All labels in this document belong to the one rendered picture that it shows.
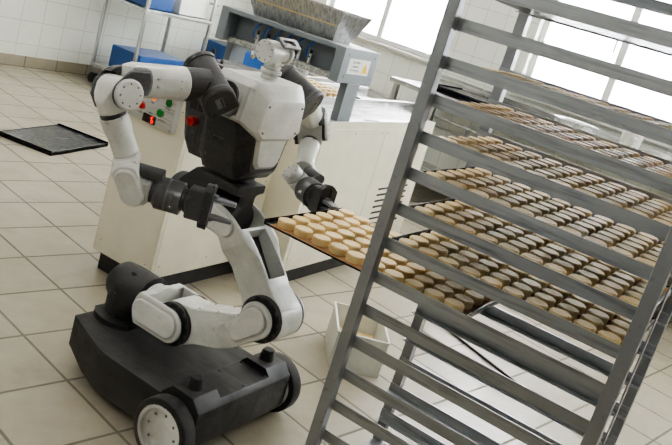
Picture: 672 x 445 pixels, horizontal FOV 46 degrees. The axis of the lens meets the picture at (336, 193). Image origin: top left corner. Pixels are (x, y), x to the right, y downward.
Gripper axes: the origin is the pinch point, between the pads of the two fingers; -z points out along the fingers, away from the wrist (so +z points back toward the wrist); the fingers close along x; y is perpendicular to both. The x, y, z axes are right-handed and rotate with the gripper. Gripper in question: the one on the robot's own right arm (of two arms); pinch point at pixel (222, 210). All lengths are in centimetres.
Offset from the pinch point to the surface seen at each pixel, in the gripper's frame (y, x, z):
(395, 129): 220, 2, -57
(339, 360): -19.2, -22.9, -39.2
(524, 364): 2, -19, -91
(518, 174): -30, 36, -63
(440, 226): -23, 18, -52
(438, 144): -20, 36, -46
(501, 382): -37, -9, -74
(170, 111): 104, 0, 39
